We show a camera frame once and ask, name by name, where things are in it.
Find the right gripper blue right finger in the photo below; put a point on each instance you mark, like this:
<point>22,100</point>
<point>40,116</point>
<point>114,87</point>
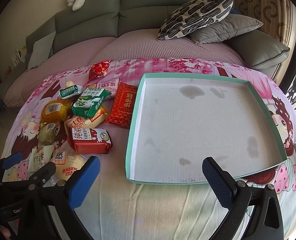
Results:
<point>220,182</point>

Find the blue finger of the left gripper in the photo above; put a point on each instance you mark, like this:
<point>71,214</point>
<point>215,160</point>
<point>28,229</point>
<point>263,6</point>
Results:
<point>12,160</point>
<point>44,173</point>

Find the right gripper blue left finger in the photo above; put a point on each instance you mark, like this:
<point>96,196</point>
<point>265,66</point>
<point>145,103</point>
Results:
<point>81,182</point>

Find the clear steamed cake packet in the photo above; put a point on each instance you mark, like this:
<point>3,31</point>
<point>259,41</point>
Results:
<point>67,162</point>

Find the green clear pastry packet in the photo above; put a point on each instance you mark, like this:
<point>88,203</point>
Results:
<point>47,133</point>

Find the red milk biscuit pack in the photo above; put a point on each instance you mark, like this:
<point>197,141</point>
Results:
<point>89,140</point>

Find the orange yellow snack packet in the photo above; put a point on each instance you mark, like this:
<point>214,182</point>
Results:
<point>82,122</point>

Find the yellow transparent cake packet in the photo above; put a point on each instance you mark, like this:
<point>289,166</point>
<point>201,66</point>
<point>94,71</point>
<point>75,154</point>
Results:
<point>56,111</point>

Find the red gold cake packet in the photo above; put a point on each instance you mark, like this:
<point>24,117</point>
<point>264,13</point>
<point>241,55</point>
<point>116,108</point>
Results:
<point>123,105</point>

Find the small green white snack packet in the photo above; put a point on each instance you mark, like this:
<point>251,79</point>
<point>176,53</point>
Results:
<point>70,92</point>

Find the green mung bean biscuit pack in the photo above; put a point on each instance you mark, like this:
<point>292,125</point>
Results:
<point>89,102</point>

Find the yellow jelly cup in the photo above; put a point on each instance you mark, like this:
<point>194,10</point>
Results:
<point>69,84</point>

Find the pink swiss roll packet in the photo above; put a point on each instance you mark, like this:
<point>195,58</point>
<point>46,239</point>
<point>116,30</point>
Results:
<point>111,86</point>

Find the red triangular snack packet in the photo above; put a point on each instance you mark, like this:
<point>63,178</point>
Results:
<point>98,70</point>

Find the cream pastry packet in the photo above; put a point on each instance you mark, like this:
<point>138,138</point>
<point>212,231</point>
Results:
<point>40,157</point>

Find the teal white cardboard tray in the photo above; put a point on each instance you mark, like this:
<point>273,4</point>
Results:
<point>179,119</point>

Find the white items on shelf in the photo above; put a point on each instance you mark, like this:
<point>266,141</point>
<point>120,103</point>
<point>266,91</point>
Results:
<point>19,56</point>

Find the light grey small cushion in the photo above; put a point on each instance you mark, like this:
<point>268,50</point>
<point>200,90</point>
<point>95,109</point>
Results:
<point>41,51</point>

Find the pink sofa seat cover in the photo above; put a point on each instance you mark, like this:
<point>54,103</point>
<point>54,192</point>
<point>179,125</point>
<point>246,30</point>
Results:
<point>132,45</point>

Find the grey pillow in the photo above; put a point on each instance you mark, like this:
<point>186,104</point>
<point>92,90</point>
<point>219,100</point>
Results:
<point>231,26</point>

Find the black white patterned pillow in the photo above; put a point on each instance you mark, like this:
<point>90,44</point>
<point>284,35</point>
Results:
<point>193,15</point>

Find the patterned beige curtain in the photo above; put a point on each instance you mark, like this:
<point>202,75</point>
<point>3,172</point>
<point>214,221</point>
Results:
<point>278,17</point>

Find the grey green sofa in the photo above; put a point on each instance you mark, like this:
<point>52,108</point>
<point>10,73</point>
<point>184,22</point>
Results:
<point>113,18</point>

